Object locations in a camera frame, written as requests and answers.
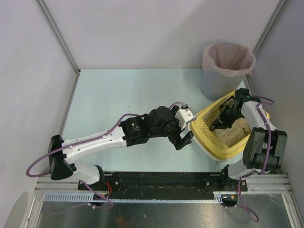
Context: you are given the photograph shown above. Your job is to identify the yellow litter box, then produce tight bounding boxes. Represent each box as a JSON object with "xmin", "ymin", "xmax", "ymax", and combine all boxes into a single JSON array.
[{"xmin": 188, "ymin": 90, "xmax": 270, "ymax": 162}]

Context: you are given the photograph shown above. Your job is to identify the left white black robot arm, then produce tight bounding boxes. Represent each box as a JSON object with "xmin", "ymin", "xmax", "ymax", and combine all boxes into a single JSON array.
[{"xmin": 48, "ymin": 105, "xmax": 196, "ymax": 185}]

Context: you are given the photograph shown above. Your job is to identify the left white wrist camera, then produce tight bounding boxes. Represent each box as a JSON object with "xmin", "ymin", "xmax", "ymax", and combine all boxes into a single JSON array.
[{"xmin": 175, "ymin": 107, "xmax": 197, "ymax": 130}]

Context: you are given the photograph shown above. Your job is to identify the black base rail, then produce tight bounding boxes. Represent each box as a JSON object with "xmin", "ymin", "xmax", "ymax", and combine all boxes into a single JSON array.
[{"xmin": 90, "ymin": 172, "xmax": 248, "ymax": 201}]

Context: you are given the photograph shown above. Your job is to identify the black litter scoop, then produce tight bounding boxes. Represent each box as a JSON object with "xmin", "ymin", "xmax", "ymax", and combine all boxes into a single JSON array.
[{"xmin": 219, "ymin": 95, "xmax": 235, "ymax": 112}]

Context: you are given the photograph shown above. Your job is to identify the beige cat litter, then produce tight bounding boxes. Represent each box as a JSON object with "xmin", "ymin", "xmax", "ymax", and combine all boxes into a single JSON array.
[{"xmin": 203, "ymin": 110, "xmax": 251, "ymax": 148}]

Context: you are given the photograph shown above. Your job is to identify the grey trash bin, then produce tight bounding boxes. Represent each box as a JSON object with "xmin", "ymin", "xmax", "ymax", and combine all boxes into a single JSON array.
[{"xmin": 201, "ymin": 69, "xmax": 248, "ymax": 101}]

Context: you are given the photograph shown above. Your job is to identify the grey slotted cable duct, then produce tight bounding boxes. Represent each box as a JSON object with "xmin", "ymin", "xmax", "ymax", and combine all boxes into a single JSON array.
[{"xmin": 42, "ymin": 191, "xmax": 236, "ymax": 204}]

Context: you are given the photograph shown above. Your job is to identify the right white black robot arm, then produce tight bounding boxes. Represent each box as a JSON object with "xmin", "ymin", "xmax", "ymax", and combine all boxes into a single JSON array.
[{"xmin": 202, "ymin": 88, "xmax": 287, "ymax": 191}]

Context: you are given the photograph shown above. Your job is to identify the pink bin liner bag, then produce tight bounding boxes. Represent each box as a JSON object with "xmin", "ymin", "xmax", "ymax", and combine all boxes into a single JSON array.
[{"xmin": 201, "ymin": 42, "xmax": 256, "ymax": 77}]

